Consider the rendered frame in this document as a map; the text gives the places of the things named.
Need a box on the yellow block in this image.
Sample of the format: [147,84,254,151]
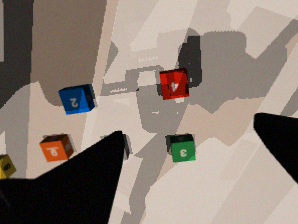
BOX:
[0,154,16,179]

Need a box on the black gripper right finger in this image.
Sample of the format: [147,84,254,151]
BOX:
[253,112,298,185]

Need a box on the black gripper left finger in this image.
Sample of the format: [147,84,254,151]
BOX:
[0,130,125,224]

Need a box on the orange block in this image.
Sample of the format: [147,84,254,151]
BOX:
[40,134,74,162]

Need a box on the green block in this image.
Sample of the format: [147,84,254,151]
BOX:
[169,134,196,163]

